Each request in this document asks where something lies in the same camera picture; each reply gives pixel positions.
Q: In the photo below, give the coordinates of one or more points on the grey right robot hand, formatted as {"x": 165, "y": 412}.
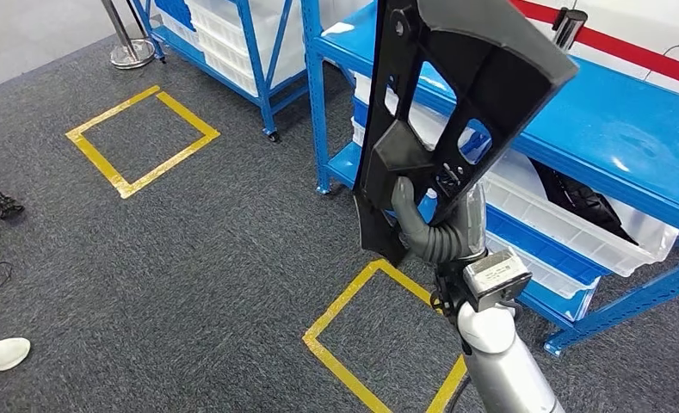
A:
{"x": 473, "y": 228}

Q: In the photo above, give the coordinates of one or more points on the long black plastic part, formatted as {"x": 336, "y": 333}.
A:
{"x": 504, "y": 62}

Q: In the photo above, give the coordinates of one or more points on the black part in crate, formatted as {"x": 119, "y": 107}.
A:
{"x": 578, "y": 199}

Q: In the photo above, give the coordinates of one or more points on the blue steel shelf rack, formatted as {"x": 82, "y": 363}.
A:
{"x": 259, "y": 85}
{"x": 601, "y": 125}

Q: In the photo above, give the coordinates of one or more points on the white vehicle with red stripe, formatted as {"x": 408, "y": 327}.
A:
{"x": 630, "y": 23}

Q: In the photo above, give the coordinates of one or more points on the yellow floor tape square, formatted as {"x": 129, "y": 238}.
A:
{"x": 114, "y": 114}

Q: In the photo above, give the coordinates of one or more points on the chrome stanchion with round base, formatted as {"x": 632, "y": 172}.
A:
{"x": 131, "y": 54}

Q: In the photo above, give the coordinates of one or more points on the person's black shoe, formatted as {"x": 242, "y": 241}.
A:
{"x": 7, "y": 206}

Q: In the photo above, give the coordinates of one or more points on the person's white shoe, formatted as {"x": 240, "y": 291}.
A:
{"x": 0, "y": 354}

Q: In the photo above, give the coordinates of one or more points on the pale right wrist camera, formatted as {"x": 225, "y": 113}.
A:
{"x": 496, "y": 276}

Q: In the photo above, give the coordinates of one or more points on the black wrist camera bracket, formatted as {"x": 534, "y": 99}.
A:
{"x": 447, "y": 290}

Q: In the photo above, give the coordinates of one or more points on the black stanchion post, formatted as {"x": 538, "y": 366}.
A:
{"x": 570, "y": 28}

